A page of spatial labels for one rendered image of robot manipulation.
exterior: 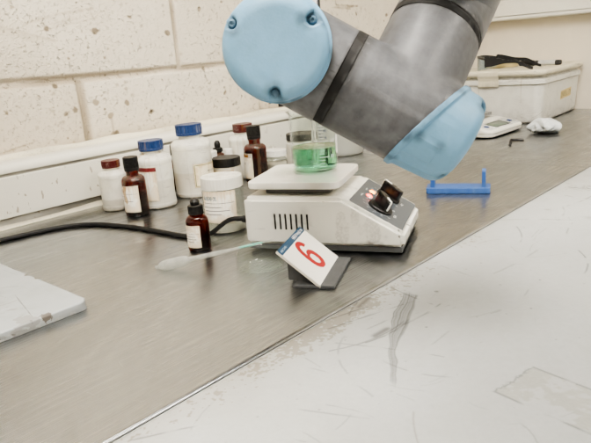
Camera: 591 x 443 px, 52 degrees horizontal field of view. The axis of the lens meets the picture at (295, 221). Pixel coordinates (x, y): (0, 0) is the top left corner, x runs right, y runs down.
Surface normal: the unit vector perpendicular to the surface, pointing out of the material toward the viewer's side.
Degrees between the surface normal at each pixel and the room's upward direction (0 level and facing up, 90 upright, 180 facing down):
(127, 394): 0
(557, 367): 0
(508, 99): 93
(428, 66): 62
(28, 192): 90
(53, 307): 0
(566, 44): 90
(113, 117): 90
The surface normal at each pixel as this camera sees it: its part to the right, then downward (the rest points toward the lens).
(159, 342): -0.07, -0.96
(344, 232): -0.31, 0.28
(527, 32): -0.66, 0.26
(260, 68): -0.08, 0.25
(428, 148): -0.18, 0.53
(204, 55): 0.74, 0.13
